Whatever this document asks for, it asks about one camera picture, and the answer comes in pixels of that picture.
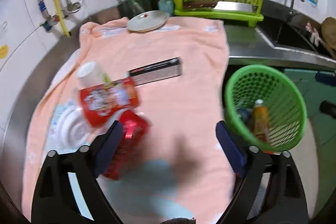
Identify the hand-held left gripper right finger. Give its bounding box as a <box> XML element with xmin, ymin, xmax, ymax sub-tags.
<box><xmin>215</xmin><ymin>120</ymin><xmax>307</xmax><ymax>224</ymax></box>

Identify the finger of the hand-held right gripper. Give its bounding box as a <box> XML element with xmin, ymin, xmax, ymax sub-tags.
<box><xmin>315</xmin><ymin>71</ymin><xmax>336</xmax><ymax>86</ymax></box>
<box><xmin>319</xmin><ymin>100</ymin><xmax>336</xmax><ymax>119</ymax></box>

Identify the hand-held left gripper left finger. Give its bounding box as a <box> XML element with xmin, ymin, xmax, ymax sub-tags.
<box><xmin>31</xmin><ymin>120</ymin><xmax>124</xmax><ymax>224</ymax></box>

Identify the shiny orange red snack packet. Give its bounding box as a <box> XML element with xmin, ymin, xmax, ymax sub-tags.
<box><xmin>102</xmin><ymin>110</ymin><xmax>150</xmax><ymax>180</ymax></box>

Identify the green plastic basket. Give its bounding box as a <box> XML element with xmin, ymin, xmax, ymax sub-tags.
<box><xmin>224</xmin><ymin>65</ymin><xmax>307</xmax><ymax>152</ymax></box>

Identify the white round plastic lid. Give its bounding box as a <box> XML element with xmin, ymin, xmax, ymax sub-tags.
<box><xmin>51</xmin><ymin>101</ymin><xmax>97</xmax><ymax>151</ymax></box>

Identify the clear bottle with red label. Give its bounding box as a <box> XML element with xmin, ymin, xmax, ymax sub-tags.
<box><xmin>252</xmin><ymin>99</ymin><xmax>269</xmax><ymax>142</ymax></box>

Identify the printed orange red snack packet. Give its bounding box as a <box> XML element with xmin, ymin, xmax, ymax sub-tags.
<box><xmin>79</xmin><ymin>77</ymin><xmax>141</xmax><ymax>127</ymax></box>

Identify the black box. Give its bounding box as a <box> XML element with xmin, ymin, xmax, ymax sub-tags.
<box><xmin>128</xmin><ymin>57</ymin><xmax>183</xmax><ymax>86</ymax></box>

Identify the green cabinet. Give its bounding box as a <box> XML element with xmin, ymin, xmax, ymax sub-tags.
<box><xmin>282</xmin><ymin>68</ymin><xmax>336</xmax><ymax>117</ymax></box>

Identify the brown round board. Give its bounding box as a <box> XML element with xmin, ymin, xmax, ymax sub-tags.
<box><xmin>322</xmin><ymin>17</ymin><xmax>336</xmax><ymax>58</ymax></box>

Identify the pink and white cloth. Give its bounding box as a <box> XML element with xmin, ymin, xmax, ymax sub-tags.
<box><xmin>305</xmin><ymin>22</ymin><xmax>321</xmax><ymax>46</ymax></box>

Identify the steel sink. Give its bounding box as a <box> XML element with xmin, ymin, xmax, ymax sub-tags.
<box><xmin>256</xmin><ymin>15</ymin><xmax>336</xmax><ymax>58</ymax></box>

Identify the person's leg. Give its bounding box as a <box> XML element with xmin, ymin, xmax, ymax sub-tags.
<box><xmin>163</xmin><ymin>217</ymin><xmax>196</xmax><ymax>224</ymax></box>

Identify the peach flower print blanket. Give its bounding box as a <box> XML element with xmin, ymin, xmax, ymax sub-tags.
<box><xmin>21</xmin><ymin>17</ymin><xmax>235</xmax><ymax>224</ymax></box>

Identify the white ceramic plate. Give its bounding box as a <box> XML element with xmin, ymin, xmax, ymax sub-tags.
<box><xmin>127</xmin><ymin>10</ymin><xmax>170</xmax><ymax>32</ymax></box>

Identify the metal water valve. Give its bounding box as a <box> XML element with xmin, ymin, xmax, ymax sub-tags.
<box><xmin>39</xmin><ymin>14</ymin><xmax>61</xmax><ymax>31</ymax></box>
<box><xmin>66</xmin><ymin>1</ymin><xmax>81</xmax><ymax>14</ymax></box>

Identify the green glass jar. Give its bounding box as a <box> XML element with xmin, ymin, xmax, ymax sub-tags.
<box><xmin>124</xmin><ymin>0</ymin><xmax>153</xmax><ymax>18</ymax></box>

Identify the teal plastic bottle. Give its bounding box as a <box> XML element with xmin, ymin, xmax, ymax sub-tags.
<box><xmin>157</xmin><ymin>0</ymin><xmax>174</xmax><ymax>17</ymax></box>

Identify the cleaver with wooden handle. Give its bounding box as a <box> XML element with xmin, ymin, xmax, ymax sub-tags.
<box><xmin>183</xmin><ymin>1</ymin><xmax>259</xmax><ymax>14</ymax></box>

